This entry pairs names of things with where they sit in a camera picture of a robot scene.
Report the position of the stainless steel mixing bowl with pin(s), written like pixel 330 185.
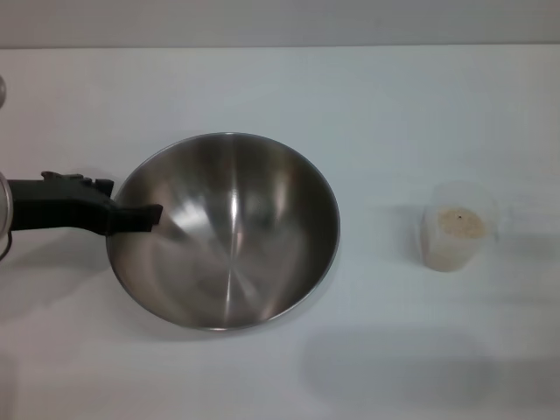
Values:
pixel 245 254

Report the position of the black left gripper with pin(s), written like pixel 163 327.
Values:
pixel 57 205

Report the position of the white rice grains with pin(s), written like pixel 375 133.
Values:
pixel 461 223

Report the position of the clear plastic measuring cup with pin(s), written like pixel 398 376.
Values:
pixel 442 258

